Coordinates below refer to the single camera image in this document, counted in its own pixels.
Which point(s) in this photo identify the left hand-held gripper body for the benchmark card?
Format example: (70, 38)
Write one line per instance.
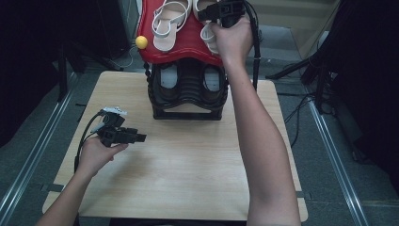
(113, 136)

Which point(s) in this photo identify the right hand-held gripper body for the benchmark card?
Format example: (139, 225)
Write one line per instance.
(232, 11)

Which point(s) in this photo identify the white slingback heeled shoe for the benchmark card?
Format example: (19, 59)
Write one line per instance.
(169, 34)
(207, 36)

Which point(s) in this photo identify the red and black shoe rack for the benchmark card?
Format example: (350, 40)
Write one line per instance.
(188, 47)

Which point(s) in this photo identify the person's left hand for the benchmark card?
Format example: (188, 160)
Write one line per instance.
(94, 157)

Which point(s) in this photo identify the person's right hand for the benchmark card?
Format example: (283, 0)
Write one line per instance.
(235, 44)

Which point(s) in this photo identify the black metal stand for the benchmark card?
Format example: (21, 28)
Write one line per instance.
(62, 75)

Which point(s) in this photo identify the black tape strip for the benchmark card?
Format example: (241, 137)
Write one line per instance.
(51, 187)
(306, 195)

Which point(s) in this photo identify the black tripod stand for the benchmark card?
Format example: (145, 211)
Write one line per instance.
(320, 81)

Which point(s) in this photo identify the black curtain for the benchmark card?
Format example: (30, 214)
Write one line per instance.
(370, 78)
(31, 47)

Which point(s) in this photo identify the metal floor rail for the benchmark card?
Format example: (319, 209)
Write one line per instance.
(34, 153)
(335, 157)

